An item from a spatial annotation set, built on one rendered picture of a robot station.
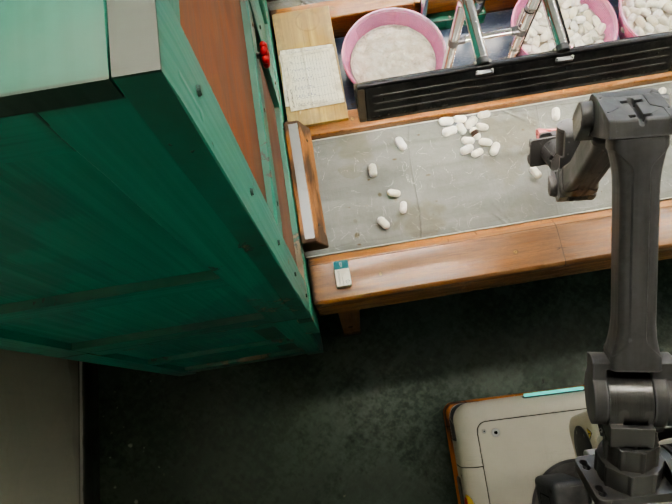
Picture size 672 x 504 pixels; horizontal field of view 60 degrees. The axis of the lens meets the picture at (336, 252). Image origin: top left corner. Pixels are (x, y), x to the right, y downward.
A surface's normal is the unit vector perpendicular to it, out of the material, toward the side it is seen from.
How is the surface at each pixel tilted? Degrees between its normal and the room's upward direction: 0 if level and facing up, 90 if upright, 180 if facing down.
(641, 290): 30
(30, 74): 2
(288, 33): 0
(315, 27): 0
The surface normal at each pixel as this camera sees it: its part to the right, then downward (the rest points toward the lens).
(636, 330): -0.21, 0.23
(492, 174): -0.04, -0.25
